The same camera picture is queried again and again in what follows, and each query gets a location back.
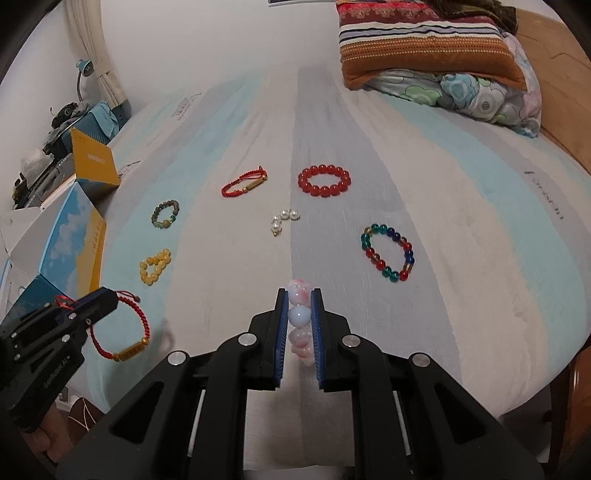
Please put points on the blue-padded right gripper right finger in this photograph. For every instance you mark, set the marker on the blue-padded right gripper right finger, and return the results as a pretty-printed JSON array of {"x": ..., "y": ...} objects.
[{"x": 411, "y": 418}]

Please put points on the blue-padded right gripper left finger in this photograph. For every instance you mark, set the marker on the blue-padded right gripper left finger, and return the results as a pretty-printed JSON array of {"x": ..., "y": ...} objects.
[{"x": 186, "y": 418}]

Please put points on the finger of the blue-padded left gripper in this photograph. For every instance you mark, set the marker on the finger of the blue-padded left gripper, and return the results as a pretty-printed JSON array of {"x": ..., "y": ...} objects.
[{"x": 99, "y": 299}]

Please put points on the red cord bracelet gold plate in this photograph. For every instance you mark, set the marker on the red cord bracelet gold plate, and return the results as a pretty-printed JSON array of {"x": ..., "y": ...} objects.
[{"x": 118, "y": 337}]

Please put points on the person's left hand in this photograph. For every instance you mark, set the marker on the person's left hand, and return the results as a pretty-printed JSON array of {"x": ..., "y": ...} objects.
[{"x": 51, "y": 437}]

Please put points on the open blue white cardboard box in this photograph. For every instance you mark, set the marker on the open blue white cardboard box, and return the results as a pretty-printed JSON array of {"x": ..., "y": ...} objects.
[{"x": 56, "y": 248}]

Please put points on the teal suitcase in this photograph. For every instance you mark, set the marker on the teal suitcase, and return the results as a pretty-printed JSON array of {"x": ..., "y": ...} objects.
[{"x": 102, "y": 123}]

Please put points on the striped bed sheet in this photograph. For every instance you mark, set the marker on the striped bed sheet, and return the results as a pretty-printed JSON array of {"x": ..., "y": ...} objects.
[{"x": 429, "y": 231}]

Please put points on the blue desk lamp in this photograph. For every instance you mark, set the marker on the blue desk lamp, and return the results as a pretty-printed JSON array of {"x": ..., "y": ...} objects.
[{"x": 85, "y": 69}]

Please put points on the beige curtain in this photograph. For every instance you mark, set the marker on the beige curtain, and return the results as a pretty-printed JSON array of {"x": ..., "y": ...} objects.
[{"x": 85, "y": 24}]

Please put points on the floral quilt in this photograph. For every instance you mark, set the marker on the floral quilt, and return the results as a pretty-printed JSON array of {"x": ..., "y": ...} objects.
[{"x": 475, "y": 97}]

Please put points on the wooden headboard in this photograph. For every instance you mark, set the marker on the wooden headboard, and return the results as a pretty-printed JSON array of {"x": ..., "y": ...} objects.
[{"x": 563, "y": 71}]

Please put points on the striped orange pillow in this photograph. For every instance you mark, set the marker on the striped orange pillow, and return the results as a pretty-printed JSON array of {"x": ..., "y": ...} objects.
[{"x": 377, "y": 36}]

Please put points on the brown fuzzy blanket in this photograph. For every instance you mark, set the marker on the brown fuzzy blanket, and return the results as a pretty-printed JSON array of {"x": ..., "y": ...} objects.
[{"x": 505, "y": 17}]

